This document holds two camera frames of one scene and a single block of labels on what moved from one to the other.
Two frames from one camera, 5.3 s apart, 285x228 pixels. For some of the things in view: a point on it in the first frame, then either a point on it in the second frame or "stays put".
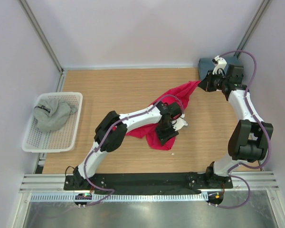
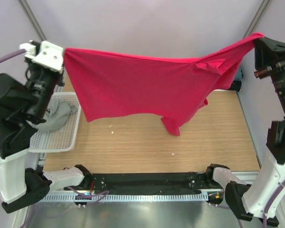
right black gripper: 206,84 → 272,56
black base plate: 141,182 stays put
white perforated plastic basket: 65,139 stays put
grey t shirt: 52,113 stays put
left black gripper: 164,137 → 33,66
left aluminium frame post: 41,34 stays put
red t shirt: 180,95 → 103,83
